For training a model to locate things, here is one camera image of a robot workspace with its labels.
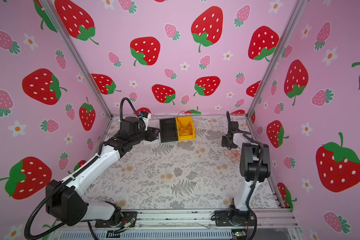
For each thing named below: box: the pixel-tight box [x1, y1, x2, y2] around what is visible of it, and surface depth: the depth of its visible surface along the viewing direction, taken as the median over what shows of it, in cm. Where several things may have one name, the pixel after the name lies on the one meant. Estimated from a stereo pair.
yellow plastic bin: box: [175, 116, 195, 141], surface depth 112 cm
